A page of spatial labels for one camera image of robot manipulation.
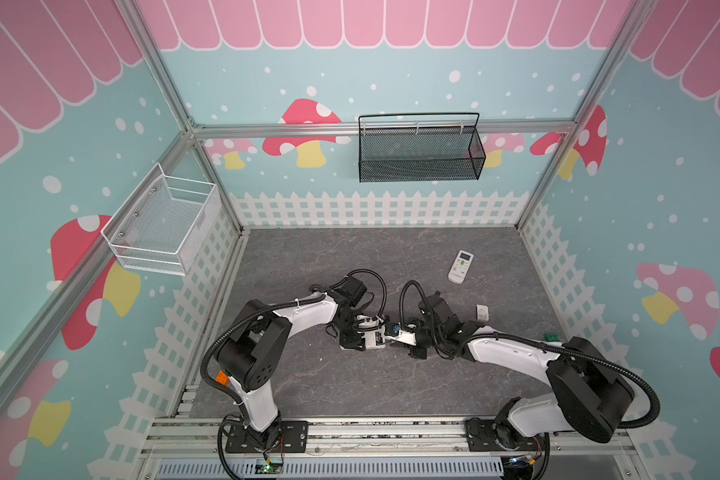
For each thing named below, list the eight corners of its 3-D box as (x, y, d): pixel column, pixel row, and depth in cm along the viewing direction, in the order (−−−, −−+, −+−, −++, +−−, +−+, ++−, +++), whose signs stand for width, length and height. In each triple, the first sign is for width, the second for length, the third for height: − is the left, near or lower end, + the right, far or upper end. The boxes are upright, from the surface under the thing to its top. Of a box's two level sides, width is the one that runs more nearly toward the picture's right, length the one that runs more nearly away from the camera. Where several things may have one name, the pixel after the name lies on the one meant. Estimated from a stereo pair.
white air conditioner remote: (445, 279, 107) (447, 275, 106) (458, 251, 116) (459, 247, 114) (462, 285, 106) (464, 282, 104) (474, 257, 114) (475, 253, 112)
